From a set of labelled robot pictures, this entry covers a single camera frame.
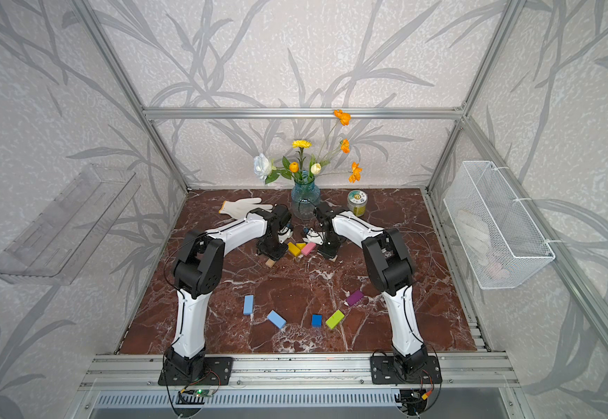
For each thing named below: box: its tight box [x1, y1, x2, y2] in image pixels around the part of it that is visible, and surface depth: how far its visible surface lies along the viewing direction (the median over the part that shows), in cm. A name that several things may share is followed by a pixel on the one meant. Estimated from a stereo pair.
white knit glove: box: [218, 197, 274, 219], surface depth 118 cm
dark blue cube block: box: [311, 314, 323, 328], surface depth 83 cm
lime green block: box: [324, 309, 346, 330], surface depth 84 cm
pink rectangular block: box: [301, 241, 317, 256], surface depth 101 cm
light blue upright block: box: [242, 294, 255, 316], surface depth 87 cm
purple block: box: [345, 288, 365, 307], surface depth 90 cm
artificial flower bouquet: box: [252, 109, 363, 184], surface depth 91 cm
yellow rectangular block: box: [287, 241, 301, 257], surface depth 101 cm
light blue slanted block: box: [267, 309, 287, 330], surface depth 84 cm
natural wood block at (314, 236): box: [302, 229, 325, 246], surface depth 92 cm
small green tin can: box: [346, 189, 368, 218], surface depth 108 cm
